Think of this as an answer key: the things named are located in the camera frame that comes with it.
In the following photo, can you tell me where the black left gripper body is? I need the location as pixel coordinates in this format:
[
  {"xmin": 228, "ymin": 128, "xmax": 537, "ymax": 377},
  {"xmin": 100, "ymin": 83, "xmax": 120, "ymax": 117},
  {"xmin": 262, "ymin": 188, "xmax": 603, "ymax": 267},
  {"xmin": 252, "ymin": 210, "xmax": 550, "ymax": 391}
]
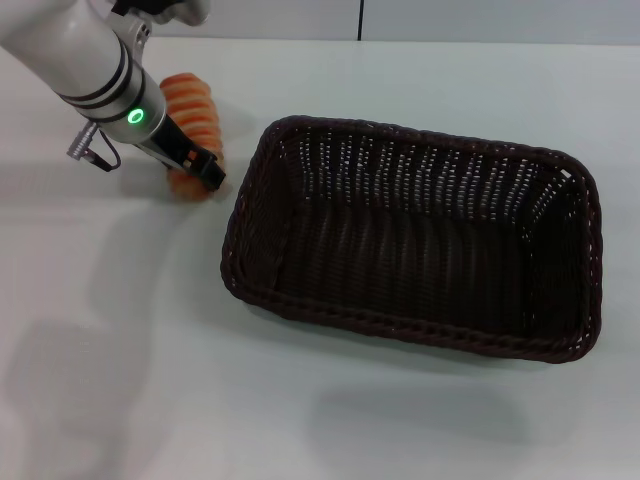
[{"xmin": 132, "ymin": 114, "xmax": 201, "ymax": 175}]

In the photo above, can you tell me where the ridged orange bread roll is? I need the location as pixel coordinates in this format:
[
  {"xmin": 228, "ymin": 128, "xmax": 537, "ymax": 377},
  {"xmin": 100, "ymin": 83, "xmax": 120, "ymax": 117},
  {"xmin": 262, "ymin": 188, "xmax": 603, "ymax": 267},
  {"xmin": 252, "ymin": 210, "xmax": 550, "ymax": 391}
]
[{"xmin": 158, "ymin": 72, "xmax": 231, "ymax": 202}]

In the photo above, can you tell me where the dark brown woven basket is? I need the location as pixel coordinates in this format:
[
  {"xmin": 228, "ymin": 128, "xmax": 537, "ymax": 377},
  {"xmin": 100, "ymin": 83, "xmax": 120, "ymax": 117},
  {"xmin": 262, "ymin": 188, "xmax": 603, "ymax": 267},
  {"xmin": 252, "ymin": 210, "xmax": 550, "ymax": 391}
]
[{"xmin": 218, "ymin": 114, "xmax": 605, "ymax": 366}]

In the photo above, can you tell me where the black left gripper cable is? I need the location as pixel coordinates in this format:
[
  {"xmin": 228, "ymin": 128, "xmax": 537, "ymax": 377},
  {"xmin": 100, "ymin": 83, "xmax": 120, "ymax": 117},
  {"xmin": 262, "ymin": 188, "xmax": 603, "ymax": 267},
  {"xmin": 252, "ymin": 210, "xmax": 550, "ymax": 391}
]
[{"xmin": 92, "ymin": 130, "xmax": 123, "ymax": 173}]

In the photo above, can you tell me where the silver left arm cable plug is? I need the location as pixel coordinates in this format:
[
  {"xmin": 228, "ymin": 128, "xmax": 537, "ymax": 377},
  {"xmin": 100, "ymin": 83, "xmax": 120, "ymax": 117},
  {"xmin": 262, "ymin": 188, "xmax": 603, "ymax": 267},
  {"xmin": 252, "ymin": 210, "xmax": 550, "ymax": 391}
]
[{"xmin": 66, "ymin": 121, "xmax": 103, "ymax": 162}]

